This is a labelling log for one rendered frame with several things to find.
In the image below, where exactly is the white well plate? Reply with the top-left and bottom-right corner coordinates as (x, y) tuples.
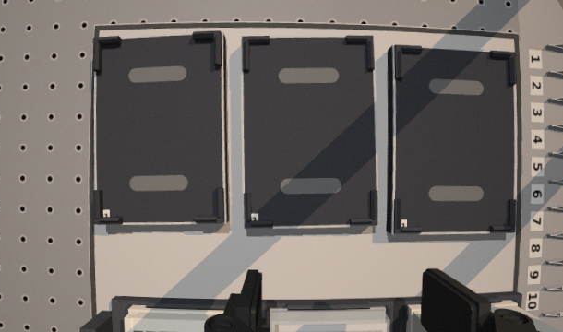
(125, 305), (224, 332)

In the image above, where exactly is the grey perforated base plate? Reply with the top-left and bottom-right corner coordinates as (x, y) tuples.
(0, 0), (520, 332)

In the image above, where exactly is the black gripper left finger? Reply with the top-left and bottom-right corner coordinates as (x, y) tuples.
(204, 269), (262, 332)

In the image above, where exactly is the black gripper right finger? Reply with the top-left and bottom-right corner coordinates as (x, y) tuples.
(421, 268), (540, 332)

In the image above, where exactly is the grey deep-well block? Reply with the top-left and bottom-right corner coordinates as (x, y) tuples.
(406, 300), (560, 332)

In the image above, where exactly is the grey multi-well plate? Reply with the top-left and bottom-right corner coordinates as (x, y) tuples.
(270, 306), (389, 332)

